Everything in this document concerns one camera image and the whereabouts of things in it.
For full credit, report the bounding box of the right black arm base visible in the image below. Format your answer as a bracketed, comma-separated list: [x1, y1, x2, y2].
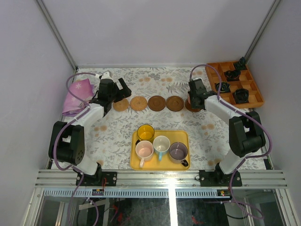
[199, 163, 233, 187]

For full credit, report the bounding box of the black part compartment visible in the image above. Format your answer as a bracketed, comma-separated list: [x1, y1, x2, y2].
[224, 70, 241, 81]
[233, 57, 247, 71]
[233, 89, 249, 104]

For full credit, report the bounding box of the black part with yellow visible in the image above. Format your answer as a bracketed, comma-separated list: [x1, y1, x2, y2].
[215, 82, 230, 93]

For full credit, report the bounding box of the orange compartment tray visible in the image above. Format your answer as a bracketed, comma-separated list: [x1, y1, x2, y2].
[206, 60, 264, 109]

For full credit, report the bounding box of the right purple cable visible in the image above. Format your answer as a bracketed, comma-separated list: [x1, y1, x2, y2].
[190, 65, 275, 221]

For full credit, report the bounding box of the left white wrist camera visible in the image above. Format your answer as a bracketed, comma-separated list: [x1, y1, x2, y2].
[95, 71, 113, 81]

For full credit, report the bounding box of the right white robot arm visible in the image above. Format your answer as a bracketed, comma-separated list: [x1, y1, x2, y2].
[188, 79, 266, 186]

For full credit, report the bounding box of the purple cable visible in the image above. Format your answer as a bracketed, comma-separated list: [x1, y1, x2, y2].
[53, 73, 104, 226]
[190, 65, 275, 221]

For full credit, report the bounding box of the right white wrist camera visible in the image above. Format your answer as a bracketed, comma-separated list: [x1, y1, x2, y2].
[191, 77, 203, 81]

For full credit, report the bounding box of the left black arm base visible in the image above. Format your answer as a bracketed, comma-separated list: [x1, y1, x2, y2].
[76, 170, 118, 187]

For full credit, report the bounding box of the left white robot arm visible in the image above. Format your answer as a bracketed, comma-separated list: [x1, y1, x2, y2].
[48, 74, 132, 186]

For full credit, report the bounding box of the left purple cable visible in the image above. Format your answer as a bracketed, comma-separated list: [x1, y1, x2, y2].
[53, 73, 104, 226]

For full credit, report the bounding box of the floral tablecloth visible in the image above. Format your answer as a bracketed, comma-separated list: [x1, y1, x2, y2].
[85, 67, 230, 170]

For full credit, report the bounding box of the black part top compartment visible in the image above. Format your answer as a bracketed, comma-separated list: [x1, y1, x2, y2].
[233, 57, 247, 71]

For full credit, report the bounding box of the black part lower compartment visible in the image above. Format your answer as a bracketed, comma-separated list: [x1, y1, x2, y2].
[233, 89, 249, 104]

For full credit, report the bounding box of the amber glass cup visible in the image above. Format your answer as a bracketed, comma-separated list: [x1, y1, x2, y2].
[137, 124, 155, 142]

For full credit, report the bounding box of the purple mug black handle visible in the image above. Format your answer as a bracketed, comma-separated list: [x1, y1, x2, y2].
[169, 142, 189, 167]

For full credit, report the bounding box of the woven rattan coaster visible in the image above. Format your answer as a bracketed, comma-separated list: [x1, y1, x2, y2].
[113, 98, 129, 112]
[130, 96, 147, 111]

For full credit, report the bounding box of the yellow plastic tray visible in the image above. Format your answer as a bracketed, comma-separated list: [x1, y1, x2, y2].
[130, 130, 191, 171]

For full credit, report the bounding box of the pink folded cloth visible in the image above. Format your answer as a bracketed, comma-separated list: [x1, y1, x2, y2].
[62, 78, 95, 118]

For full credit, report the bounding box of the brown wooden coaster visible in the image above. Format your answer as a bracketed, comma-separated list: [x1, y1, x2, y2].
[148, 96, 166, 112]
[191, 108, 201, 113]
[166, 96, 184, 112]

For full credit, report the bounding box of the pink mug white handle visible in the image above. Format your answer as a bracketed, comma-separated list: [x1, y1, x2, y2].
[135, 140, 154, 168]

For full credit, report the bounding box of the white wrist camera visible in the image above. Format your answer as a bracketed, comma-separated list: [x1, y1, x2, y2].
[191, 77, 203, 81]
[95, 71, 113, 81]

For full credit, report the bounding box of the white mug blue handle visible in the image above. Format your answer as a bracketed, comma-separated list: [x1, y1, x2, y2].
[153, 136, 171, 161]

